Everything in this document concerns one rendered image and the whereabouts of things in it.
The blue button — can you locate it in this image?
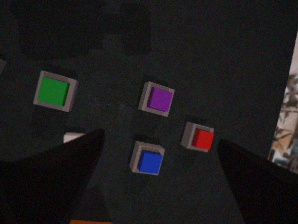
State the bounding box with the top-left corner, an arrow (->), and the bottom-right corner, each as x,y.
129,141 -> 165,175

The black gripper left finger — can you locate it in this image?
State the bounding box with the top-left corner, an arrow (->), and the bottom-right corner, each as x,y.
0,129 -> 105,224

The purple button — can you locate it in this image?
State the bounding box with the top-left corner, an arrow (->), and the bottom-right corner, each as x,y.
138,81 -> 175,117

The red button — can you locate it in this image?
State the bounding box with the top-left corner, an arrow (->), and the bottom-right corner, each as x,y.
181,122 -> 214,152

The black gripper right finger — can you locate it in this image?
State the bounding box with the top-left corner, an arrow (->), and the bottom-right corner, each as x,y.
216,138 -> 298,224

